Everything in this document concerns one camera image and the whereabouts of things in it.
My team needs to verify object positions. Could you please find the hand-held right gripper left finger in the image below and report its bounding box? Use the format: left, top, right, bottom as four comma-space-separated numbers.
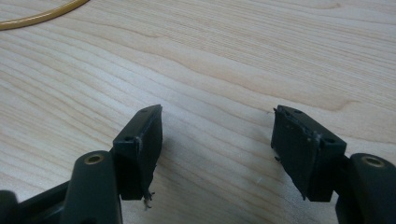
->
59, 104, 163, 224

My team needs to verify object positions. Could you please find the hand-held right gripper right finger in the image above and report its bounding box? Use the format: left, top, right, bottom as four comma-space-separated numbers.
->
270, 105, 396, 224

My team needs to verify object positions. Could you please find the yellow curved cable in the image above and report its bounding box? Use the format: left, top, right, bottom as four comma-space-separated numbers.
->
0, 0, 91, 32

